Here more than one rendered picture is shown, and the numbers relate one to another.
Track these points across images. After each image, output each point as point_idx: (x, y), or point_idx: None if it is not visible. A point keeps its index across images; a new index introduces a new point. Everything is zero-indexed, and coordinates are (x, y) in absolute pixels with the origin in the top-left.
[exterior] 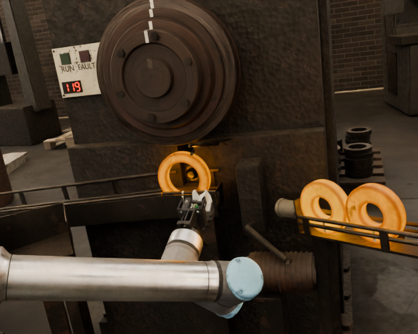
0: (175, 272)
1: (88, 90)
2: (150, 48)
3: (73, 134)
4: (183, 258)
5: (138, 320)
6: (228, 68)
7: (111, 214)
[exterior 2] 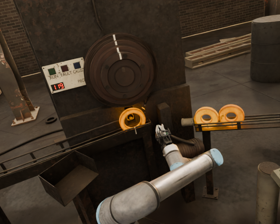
0: (200, 164)
1: (68, 86)
2: (121, 61)
3: (59, 112)
4: (181, 157)
5: (108, 195)
6: (154, 65)
7: (97, 148)
